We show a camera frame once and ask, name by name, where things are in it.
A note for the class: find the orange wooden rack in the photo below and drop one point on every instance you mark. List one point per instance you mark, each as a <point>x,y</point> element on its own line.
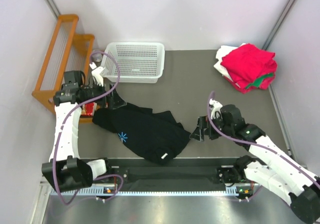
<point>69,49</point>

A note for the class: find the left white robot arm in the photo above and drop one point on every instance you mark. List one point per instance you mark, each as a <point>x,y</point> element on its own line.
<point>65,171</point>

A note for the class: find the white plastic perforated basket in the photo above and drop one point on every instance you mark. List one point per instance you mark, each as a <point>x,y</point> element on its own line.
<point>139,62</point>

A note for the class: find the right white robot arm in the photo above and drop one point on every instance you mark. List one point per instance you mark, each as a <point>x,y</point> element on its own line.
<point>270,167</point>

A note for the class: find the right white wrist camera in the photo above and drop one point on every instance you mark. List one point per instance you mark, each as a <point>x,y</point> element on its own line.
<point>215,108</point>

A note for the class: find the small clear plastic cup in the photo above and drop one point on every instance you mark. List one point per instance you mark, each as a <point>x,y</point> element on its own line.
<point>96,56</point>

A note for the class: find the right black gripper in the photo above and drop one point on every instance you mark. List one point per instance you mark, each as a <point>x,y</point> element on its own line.
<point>198,133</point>

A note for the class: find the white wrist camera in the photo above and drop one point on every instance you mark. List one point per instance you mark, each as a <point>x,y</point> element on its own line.
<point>215,108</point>
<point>96,74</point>

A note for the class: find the red folded t shirt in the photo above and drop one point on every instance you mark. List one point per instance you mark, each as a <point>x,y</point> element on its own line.
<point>247,63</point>

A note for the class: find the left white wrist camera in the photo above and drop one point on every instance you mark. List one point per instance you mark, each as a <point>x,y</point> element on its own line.
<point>96,74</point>

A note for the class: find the white slotted cable duct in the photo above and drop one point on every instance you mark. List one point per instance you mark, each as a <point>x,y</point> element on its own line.
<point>106,191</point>

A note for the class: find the white folded t shirt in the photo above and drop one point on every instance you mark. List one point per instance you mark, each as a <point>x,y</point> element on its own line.
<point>223,51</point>

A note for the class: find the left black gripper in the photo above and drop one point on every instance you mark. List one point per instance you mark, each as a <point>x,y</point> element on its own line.
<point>110,98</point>

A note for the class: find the black t shirt blue logo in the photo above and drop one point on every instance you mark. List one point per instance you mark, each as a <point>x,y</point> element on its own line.
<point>156,137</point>

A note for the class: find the red box in rack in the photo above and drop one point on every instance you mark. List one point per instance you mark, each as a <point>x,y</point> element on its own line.
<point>89,109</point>

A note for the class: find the green folded t shirt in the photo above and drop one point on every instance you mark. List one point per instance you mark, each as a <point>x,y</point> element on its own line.
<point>262,82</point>

